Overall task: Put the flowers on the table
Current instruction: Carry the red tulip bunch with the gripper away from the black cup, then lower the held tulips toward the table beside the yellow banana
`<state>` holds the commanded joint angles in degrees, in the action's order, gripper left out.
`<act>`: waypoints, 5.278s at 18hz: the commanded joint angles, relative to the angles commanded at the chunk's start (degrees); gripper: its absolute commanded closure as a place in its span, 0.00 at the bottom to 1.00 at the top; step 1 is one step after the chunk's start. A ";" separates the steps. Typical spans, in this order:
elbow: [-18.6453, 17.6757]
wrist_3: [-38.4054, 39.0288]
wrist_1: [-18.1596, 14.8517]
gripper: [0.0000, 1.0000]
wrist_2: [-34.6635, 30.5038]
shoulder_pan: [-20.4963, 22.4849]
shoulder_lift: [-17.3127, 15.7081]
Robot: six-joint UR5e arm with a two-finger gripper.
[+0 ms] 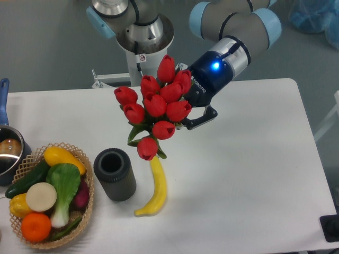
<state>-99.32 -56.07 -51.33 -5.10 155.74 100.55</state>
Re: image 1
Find purple sweet potato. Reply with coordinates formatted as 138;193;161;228
73;178;90;209

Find dark green cucumber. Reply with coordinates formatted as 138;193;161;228
5;159;50;199

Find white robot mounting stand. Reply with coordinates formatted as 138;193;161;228
91;51;185;89

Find white frame at right edge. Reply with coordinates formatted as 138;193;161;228
314;91;338;142

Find blue plastic bag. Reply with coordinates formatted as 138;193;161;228
288;1;338;49

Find dark grey ribbed vase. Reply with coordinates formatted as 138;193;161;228
94;148;137;202

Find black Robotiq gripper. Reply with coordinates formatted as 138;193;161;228
156;50;234;131

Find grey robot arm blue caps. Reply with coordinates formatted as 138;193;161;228
86;1;281;130

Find yellow bell pepper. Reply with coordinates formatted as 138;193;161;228
10;193;33;219

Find black device at table edge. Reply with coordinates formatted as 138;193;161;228
319;214;338;242

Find woven wicker basket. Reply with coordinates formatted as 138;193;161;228
10;142;94;250

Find green bok choy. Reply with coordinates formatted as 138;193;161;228
46;163;81;228

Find white round radish slice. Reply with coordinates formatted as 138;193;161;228
25;182;57;212

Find yellow squash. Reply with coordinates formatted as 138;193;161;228
43;146;86;176

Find yellow banana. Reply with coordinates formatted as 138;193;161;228
134;157;167;217

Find green chili pepper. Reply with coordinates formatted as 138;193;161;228
49;217;82;241

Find blue saucepan with handle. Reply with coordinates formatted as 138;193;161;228
1;78;32;186

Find orange fruit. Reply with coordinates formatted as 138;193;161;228
21;213;51;242

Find red tulip bouquet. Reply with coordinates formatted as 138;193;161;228
114;55;192;160

